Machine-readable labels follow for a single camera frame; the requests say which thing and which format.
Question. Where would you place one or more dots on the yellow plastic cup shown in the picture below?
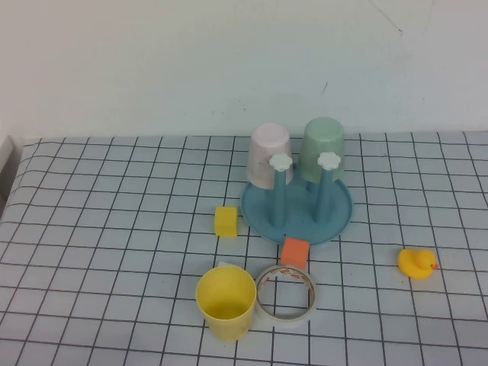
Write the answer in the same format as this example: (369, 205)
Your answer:
(228, 328)

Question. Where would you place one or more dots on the pink plastic cup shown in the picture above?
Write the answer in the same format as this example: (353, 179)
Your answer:
(267, 152)

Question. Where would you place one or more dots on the blue cup stand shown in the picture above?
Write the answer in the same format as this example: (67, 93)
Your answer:
(301, 225)

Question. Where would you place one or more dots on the green plastic cup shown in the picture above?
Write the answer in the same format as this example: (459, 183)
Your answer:
(324, 137)

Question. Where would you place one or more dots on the yellow foam cube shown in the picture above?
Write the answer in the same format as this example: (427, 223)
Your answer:
(226, 223)

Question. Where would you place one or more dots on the white foam cube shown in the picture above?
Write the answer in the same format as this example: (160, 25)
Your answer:
(226, 264)

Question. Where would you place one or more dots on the orange foam cube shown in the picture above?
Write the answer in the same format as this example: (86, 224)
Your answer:
(294, 253)

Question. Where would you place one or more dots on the grey checkered tablecloth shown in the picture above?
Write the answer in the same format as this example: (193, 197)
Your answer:
(114, 228)

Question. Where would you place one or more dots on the clear tape roll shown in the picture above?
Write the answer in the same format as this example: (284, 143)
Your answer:
(284, 323)

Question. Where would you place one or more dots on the yellow rubber duck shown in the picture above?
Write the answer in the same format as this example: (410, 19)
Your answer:
(413, 265)

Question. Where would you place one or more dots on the white side board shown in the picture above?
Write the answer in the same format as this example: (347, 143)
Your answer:
(5, 160)

